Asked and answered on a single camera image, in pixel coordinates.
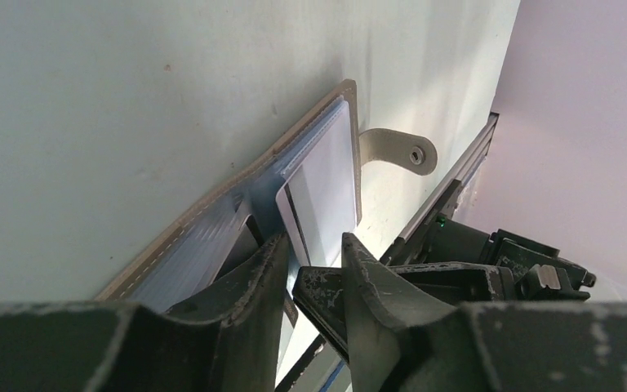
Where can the grey card holder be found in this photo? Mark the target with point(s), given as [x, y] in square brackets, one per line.
[223, 228]

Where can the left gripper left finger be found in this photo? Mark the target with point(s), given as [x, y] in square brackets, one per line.
[224, 338]

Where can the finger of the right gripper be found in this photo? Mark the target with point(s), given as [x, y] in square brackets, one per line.
[322, 293]

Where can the aluminium frame rail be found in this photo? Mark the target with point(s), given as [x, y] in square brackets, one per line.
[462, 170]

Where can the white credit card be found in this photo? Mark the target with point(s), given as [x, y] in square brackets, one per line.
[317, 202]

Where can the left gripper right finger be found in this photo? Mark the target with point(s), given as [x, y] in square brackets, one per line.
[402, 339]

